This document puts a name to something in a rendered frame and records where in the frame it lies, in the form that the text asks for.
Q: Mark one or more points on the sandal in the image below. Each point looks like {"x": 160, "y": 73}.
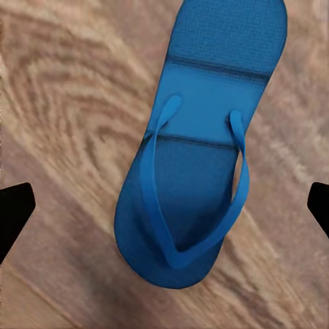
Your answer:
{"x": 175, "y": 205}

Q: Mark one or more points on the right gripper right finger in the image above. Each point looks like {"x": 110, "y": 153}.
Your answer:
{"x": 318, "y": 203}

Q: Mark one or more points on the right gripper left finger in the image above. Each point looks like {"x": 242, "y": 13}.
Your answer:
{"x": 16, "y": 205}

